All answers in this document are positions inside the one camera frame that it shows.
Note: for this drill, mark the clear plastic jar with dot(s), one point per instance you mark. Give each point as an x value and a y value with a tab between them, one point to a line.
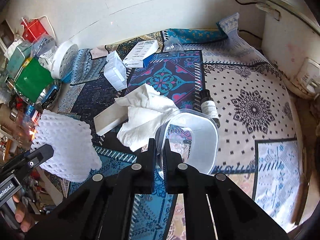
172	45

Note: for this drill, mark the green plastic container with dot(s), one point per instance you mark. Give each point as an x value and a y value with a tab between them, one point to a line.
33	80

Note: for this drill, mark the white foam fruit net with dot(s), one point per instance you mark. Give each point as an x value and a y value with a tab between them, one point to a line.
74	155

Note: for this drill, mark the dark glass dropper bottle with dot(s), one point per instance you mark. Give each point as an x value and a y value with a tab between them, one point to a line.
208	106

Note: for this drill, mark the patchwork patterned tablecloth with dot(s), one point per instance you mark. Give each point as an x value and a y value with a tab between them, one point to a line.
257	146

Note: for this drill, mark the white rice cooker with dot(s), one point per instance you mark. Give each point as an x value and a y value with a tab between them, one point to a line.
291	44

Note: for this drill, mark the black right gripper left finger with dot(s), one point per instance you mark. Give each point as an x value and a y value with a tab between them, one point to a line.
118	192

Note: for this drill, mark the crumpled white paper towel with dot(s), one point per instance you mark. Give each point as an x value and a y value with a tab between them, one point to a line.
147	110

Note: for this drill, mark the steel bowl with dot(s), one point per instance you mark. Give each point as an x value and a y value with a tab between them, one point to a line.
48	97

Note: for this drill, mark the white round perforated lid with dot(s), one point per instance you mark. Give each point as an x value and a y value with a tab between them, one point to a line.
63	59

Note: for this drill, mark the teal tissue box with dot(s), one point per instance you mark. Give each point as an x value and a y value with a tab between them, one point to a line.
20	54

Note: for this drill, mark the person's left hand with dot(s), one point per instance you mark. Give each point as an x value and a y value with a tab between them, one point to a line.
22	215

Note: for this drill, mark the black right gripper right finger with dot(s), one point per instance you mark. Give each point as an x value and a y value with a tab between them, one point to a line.
181	178

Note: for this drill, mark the clear plastic square container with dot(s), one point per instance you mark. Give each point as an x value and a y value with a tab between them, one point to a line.
191	134

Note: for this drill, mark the white printed cardboard box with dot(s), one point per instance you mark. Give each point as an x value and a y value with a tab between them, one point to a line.
142	50

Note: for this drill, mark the white plastic compartment box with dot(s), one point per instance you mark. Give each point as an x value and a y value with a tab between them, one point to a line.
115	71

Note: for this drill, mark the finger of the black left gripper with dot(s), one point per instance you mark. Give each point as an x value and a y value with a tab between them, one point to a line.
38	156

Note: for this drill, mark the red box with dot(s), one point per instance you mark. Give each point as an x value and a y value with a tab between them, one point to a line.
32	29

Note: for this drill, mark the long flat white box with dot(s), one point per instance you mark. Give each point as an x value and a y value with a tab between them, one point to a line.
110	118

